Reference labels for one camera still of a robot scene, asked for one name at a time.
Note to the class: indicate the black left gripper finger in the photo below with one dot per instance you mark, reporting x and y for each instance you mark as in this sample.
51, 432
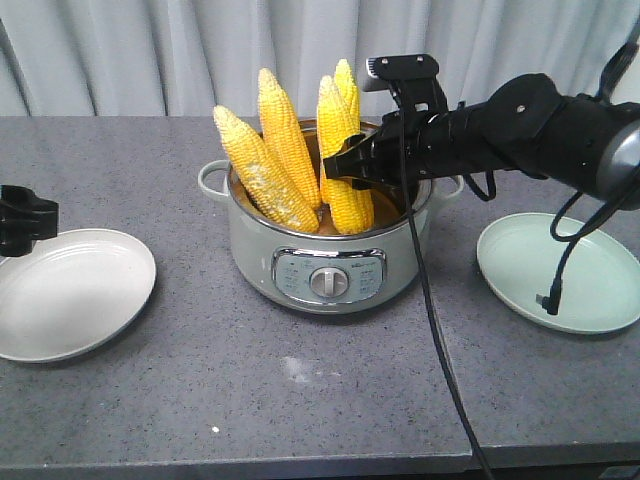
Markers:
25, 219

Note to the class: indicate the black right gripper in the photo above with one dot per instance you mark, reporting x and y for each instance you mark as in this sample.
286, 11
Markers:
426, 147

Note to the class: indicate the bright yellow corn cob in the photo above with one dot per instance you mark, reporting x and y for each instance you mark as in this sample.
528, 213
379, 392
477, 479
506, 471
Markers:
344, 80
352, 210

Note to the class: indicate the pale corn cob with white patch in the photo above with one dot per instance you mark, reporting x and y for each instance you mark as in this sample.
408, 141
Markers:
261, 174

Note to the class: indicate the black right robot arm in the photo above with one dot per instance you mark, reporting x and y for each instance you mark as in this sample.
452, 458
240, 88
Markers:
525, 125

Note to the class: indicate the bright yellow upright corn cob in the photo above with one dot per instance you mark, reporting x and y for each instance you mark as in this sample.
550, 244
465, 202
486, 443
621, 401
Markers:
344, 80

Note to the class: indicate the pale yellow corn cob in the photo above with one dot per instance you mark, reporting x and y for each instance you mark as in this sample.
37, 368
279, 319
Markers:
283, 135

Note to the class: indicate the white round plate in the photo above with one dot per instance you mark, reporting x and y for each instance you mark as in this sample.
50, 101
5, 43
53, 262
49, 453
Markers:
72, 294

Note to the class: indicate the green electric cooking pot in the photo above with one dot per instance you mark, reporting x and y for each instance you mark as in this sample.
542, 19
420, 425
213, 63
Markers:
326, 273

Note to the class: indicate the white curtain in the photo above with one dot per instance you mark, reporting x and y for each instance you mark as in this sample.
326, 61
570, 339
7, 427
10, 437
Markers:
180, 58

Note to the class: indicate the green round plate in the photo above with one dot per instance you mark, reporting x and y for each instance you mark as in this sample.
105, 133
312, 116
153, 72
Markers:
600, 284

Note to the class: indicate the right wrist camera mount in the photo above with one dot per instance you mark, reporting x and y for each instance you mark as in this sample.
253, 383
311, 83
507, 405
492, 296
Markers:
411, 80

